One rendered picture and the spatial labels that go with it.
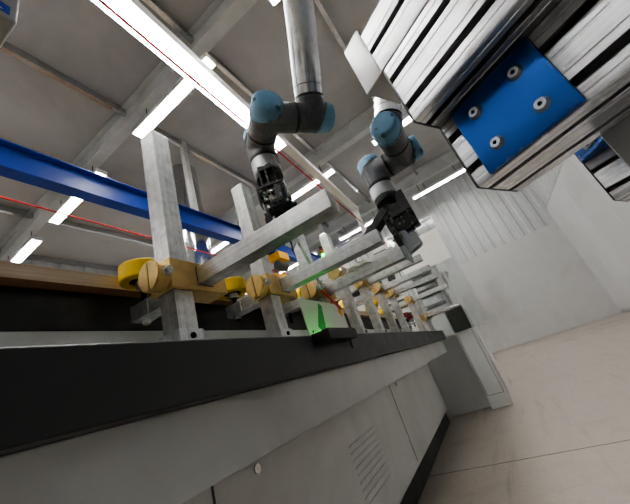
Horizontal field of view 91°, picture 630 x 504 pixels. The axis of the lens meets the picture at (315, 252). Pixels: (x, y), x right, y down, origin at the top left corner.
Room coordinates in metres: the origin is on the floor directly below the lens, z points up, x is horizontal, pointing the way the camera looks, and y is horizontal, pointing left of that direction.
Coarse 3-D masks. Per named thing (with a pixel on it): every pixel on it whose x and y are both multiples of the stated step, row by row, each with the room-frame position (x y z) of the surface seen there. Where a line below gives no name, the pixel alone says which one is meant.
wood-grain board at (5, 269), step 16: (0, 272) 0.37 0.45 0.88; (16, 272) 0.39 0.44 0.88; (32, 272) 0.40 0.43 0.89; (48, 272) 0.42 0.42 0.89; (64, 272) 0.44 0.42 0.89; (80, 272) 0.47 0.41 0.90; (48, 288) 0.44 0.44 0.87; (64, 288) 0.46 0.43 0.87; (80, 288) 0.48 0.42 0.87; (96, 288) 0.50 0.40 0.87; (112, 288) 0.52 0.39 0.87; (224, 304) 0.82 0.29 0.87
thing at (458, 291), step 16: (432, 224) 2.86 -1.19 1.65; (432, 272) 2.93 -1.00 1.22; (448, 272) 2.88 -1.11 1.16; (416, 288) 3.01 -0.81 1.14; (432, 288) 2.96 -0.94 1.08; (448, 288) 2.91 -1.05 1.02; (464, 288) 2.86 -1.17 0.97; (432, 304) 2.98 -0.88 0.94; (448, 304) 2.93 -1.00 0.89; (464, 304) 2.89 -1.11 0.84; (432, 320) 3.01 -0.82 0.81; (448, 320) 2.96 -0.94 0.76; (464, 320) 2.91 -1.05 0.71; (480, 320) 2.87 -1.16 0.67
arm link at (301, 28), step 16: (288, 0) 0.46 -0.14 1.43; (304, 0) 0.46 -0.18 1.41; (288, 16) 0.48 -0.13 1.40; (304, 16) 0.47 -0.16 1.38; (288, 32) 0.50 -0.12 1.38; (304, 32) 0.49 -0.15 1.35; (304, 48) 0.51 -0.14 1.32; (304, 64) 0.53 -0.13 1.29; (304, 80) 0.54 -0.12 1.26; (320, 80) 0.56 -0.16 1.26; (304, 96) 0.56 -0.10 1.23; (320, 96) 0.57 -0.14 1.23; (304, 112) 0.57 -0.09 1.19; (320, 112) 0.59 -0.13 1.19; (304, 128) 0.60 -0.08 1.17; (320, 128) 0.62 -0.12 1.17
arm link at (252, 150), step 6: (246, 132) 0.63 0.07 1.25; (246, 138) 0.63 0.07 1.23; (246, 144) 0.63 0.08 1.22; (252, 144) 0.61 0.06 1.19; (258, 144) 0.61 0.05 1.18; (252, 150) 0.62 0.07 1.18; (258, 150) 0.62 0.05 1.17; (264, 150) 0.62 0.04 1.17; (270, 150) 0.63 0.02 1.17; (252, 156) 0.63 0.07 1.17
